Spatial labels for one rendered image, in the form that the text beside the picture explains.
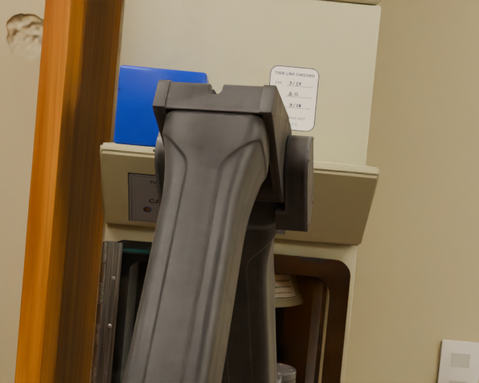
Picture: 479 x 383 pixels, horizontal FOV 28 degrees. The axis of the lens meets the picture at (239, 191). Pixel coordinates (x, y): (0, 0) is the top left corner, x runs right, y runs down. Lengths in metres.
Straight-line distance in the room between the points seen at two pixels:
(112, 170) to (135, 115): 0.07
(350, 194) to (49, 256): 0.36
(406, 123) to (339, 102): 0.46
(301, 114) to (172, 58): 0.18
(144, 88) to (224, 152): 0.54
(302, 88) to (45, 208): 0.35
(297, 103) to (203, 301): 0.70
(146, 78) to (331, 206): 0.26
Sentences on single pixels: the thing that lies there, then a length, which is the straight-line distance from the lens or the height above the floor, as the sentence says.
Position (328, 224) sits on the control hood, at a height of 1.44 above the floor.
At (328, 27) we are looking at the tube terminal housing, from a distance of 1.21.
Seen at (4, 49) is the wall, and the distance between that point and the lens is 1.68.
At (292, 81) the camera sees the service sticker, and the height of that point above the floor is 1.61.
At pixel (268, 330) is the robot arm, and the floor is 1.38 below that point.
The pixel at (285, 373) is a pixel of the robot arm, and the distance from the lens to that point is 0.98.
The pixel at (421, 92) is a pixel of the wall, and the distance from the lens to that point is 1.67.
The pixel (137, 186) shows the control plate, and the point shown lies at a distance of 1.13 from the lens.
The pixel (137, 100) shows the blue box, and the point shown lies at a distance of 1.10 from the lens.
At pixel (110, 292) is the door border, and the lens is 1.21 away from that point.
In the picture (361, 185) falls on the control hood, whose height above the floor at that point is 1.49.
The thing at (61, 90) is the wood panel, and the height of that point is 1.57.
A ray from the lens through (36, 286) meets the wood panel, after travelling 1.14.
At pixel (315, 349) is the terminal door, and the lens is 1.21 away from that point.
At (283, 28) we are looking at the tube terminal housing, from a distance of 1.21.
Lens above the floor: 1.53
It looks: 3 degrees down
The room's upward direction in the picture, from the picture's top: 5 degrees clockwise
